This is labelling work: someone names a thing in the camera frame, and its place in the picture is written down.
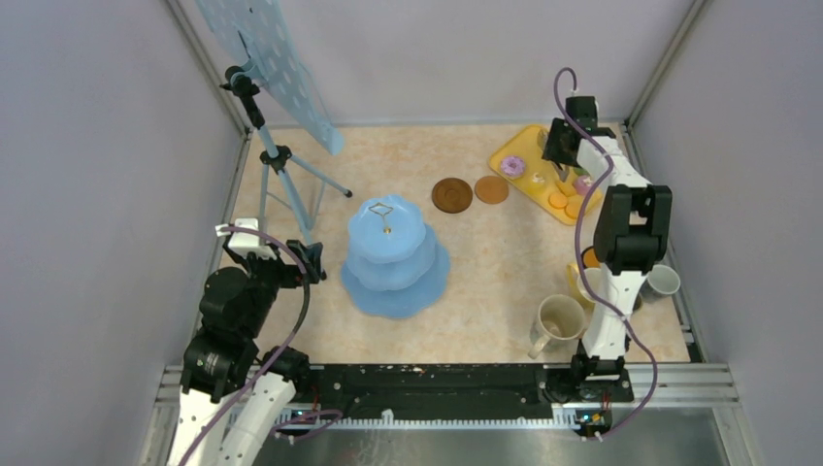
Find pink frosted donut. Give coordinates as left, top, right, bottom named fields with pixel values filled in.
left=499, top=155, right=527, bottom=179

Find metal serving tongs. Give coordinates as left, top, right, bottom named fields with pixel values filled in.
left=543, top=129, right=569, bottom=182

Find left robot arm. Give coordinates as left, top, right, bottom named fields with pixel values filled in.
left=167, top=218, right=326, bottom=465

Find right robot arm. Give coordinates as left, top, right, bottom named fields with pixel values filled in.
left=543, top=96, right=673, bottom=400

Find square orange biscuit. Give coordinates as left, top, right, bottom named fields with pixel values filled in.
left=555, top=181, right=576, bottom=198

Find yellow serving tray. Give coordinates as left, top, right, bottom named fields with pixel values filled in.
left=488, top=124, right=603, bottom=225

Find yellow cupcake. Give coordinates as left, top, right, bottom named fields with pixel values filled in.
left=528, top=172, right=546, bottom=193

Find orange round biscuit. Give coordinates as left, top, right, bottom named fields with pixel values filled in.
left=564, top=198, right=585, bottom=221
left=547, top=191, right=569, bottom=210

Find blue three-tier cake stand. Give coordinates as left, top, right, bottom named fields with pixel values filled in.
left=341, top=194, right=450, bottom=319

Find light brown round coaster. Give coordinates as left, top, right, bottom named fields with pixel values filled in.
left=474, top=176, right=510, bottom=205

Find blue tripod stand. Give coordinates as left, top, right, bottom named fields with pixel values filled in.
left=220, top=65, right=353, bottom=244

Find orange smiley coaster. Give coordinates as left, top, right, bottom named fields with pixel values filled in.
left=581, top=247, right=601, bottom=269

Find dark brown round coaster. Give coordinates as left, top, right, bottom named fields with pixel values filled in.
left=431, top=178, right=474, bottom=214

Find yellow ceramic mug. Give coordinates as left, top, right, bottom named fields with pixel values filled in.
left=566, top=263, right=602, bottom=310

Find grey ceramic cup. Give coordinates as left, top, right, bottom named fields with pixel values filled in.
left=640, top=264, right=681, bottom=302

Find beige ceramic mug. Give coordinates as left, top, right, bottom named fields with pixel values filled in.
left=527, top=294, right=586, bottom=359

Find blue perforated board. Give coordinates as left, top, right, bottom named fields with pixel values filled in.
left=197, top=0, right=344, bottom=155

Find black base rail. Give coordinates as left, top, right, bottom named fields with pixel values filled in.
left=296, top=363, right=636, bottom=420

